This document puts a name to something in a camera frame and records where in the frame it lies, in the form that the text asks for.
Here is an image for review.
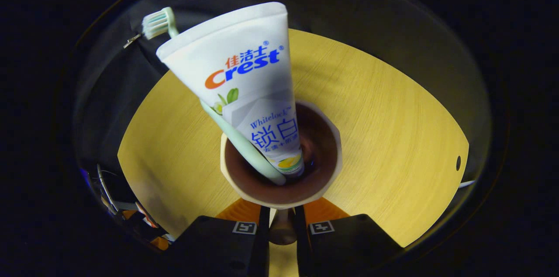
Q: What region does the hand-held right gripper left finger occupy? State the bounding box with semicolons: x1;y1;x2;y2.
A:
173;198;271;277

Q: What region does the black backdrop cloth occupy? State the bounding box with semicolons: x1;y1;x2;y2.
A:
72;0;492;190

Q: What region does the beige cup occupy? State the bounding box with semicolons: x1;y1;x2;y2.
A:
220;100;342;246

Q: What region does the metal clip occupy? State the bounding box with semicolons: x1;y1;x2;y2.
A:
123;33;143;49

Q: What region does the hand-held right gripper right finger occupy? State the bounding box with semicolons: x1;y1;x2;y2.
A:
295;197;404;277

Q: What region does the white toothpaste tube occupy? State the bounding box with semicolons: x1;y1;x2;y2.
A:
156;2;305;178

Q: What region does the pale green toothbrush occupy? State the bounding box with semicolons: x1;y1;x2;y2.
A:
142;7;287;187

